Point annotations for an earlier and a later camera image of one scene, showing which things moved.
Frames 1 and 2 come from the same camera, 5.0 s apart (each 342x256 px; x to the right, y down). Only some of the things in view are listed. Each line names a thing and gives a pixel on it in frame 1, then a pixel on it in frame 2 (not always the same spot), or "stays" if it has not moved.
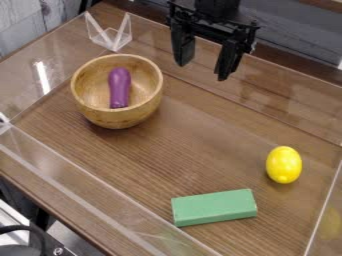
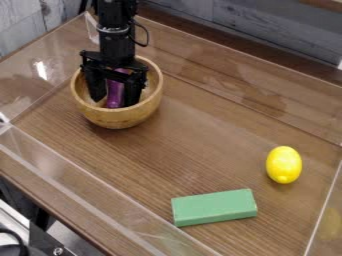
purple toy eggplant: x=119 y=84 stays
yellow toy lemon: x=284 y=164 stays
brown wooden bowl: x=91 y=90 stays
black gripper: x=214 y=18 -> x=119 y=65
